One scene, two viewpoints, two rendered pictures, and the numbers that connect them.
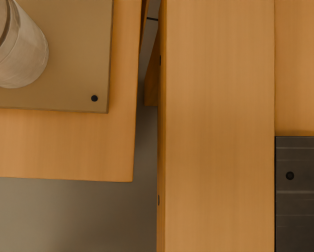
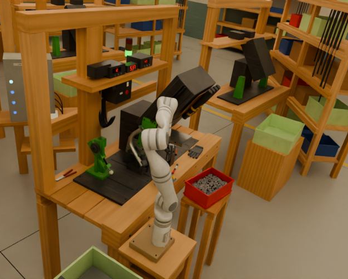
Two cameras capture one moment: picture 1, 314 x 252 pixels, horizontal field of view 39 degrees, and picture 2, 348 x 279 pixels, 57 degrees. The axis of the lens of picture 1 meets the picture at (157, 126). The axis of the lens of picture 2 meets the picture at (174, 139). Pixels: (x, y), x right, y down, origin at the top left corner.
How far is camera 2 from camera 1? 1.64 m
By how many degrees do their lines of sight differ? 62
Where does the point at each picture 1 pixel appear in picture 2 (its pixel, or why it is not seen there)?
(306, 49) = (104, 213)
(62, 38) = (148, 237)
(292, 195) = (127, 197)
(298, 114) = (114, 206)
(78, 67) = (148, 232)
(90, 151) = not seen: hidden behind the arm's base
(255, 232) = (137, 196)
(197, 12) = (120, 226)
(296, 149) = (121, 201)
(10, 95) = not seen: hidden behind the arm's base
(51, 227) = not seen: outside the picture
